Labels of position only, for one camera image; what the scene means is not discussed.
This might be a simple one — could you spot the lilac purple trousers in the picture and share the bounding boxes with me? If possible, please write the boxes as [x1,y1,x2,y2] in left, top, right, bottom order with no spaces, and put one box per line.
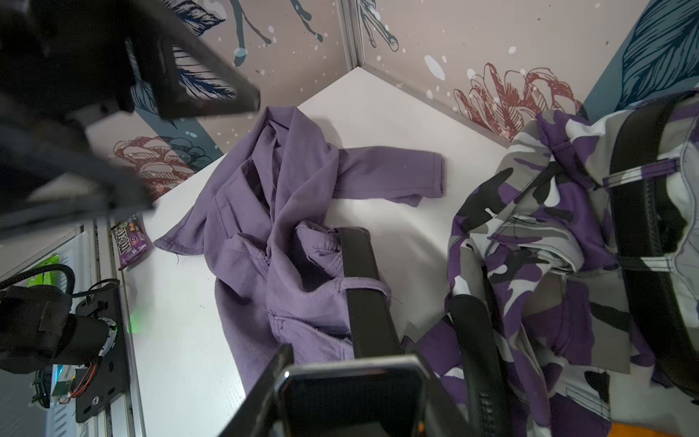
[156,107,444,391]

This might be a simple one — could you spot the purple candy packet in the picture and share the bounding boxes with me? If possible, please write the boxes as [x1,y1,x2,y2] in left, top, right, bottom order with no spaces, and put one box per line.
[111,215,152,271]

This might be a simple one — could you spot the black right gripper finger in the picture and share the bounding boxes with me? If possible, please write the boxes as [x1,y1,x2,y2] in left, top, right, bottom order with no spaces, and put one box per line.
[220,344,294,437]

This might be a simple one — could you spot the purple camouflage trousers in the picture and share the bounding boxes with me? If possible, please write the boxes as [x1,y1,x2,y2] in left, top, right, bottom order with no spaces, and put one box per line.
[403,89,699,437]

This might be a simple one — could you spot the black belt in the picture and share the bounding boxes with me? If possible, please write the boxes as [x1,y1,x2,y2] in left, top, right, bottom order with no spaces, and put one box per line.
[272,226,433,437]
[450,92,699,437]

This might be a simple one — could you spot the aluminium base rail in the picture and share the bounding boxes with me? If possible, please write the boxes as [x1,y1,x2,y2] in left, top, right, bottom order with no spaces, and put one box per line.
[43,217,146,437]

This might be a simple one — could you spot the orange trousers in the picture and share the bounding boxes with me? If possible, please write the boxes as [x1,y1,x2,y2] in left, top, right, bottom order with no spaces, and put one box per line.
[608,422,698,437]

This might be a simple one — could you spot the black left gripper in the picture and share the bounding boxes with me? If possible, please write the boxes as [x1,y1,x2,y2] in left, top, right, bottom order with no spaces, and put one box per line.
[1,1,261,240]

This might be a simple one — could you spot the black belt on camouflage trousers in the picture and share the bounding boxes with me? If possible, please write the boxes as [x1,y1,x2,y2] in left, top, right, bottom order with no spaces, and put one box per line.
[450,92,699,437]

